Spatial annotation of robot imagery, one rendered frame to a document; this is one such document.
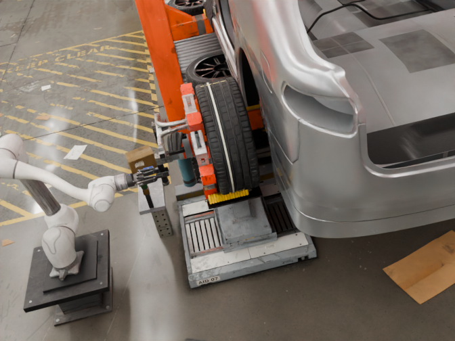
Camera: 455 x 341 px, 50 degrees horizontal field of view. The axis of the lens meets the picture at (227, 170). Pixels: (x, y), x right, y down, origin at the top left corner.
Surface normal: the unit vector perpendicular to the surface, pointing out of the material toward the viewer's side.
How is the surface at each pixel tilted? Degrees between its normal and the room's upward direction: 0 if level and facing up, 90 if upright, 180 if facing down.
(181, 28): 90
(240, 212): 90
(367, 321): 0
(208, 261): 0
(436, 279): 1
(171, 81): 90
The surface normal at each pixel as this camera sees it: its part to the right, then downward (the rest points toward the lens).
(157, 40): 0.18, 0.59
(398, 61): -0.15, -0.76
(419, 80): -0.08, -0.51
